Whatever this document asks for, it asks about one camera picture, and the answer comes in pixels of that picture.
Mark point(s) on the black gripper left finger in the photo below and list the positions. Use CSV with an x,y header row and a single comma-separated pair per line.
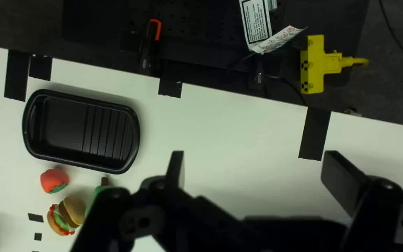
x,y
175,168

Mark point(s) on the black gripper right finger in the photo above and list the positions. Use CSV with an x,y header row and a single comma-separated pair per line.
x,y
343,179

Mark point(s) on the sandwich burger plush toy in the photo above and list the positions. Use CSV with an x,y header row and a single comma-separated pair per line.
x,y
66,215

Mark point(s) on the red strawberry plush toy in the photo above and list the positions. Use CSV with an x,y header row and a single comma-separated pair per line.
x,y
54,180

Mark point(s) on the black plastic tray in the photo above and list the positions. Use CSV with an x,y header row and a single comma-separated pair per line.
x,y
82,127

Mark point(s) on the yellow clamp block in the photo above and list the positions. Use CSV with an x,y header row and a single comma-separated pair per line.
x,y
313,64

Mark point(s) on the black mounting platform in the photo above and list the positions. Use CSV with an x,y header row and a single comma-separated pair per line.
x,y
201,32

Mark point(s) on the small black tape piece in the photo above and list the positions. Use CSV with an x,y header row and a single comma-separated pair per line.
x,y
35,217
38,235

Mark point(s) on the white paper tag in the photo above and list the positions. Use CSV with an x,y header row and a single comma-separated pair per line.
x,y
275,39

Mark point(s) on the white printed label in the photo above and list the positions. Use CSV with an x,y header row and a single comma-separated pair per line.
x,y
256,21

